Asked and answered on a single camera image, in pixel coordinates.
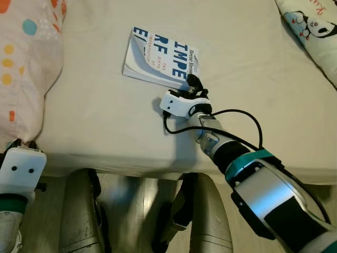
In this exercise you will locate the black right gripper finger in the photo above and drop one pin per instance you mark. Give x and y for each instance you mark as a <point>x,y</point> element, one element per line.
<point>195,84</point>

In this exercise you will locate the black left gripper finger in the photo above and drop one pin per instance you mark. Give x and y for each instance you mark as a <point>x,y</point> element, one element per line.
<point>32,145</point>
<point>15,144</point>

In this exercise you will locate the white paperback book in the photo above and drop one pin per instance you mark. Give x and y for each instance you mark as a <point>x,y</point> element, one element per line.
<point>158,58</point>

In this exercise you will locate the pink pillow with orange print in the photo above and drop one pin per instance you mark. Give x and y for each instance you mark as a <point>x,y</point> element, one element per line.
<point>31,68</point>

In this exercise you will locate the cream cartoon print quilt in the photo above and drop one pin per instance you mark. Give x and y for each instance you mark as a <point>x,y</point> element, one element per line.
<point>316,42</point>

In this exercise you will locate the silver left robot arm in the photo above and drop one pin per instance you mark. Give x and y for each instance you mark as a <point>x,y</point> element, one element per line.
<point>10,221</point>

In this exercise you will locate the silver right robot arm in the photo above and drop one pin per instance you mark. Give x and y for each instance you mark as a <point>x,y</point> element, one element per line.
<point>263,195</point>

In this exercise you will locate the cream sheeted bed mattress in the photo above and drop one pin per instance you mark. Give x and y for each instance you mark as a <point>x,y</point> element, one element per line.
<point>253,105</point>

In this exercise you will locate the grey robot left leg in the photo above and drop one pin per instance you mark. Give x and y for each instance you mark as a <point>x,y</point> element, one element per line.
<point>81,216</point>

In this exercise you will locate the grey robot leg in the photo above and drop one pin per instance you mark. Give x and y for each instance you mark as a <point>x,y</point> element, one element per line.
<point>208,221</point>
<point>81,216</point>

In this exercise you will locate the grey robot right leg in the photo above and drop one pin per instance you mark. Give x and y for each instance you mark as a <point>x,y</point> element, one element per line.
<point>208,221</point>

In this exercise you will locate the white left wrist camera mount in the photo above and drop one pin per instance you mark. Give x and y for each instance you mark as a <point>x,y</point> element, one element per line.
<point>21,168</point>

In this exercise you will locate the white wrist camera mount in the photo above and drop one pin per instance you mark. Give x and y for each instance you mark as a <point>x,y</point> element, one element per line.
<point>176,103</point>
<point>21,168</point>

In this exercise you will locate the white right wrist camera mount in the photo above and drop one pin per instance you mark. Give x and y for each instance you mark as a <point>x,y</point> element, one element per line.
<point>176,103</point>

